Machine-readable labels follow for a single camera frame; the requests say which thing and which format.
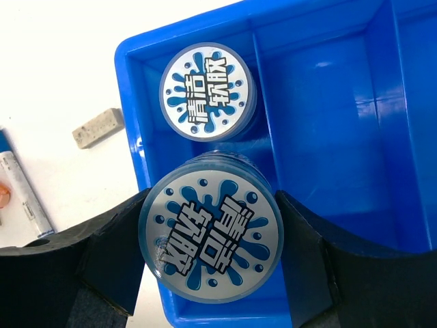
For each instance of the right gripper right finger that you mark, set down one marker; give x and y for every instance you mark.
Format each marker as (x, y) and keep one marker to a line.
(334, 278)

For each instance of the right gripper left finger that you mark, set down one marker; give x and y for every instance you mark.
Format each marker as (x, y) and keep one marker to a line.
(86, 276)

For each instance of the blue slime jar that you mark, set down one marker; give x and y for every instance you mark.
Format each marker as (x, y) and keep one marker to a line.
(211, 230)
(207, 93)

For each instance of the blue white marker pen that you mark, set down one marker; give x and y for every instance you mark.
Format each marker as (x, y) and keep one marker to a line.
(23, 190)

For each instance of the orange transparent case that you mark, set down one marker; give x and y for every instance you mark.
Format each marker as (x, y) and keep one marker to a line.
(5, 195)

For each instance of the grey speckled eraser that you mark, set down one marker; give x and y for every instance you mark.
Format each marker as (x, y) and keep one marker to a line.
(101, 127)

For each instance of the blue plastic divided bin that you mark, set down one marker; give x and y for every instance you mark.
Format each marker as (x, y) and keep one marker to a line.
(345, 123)

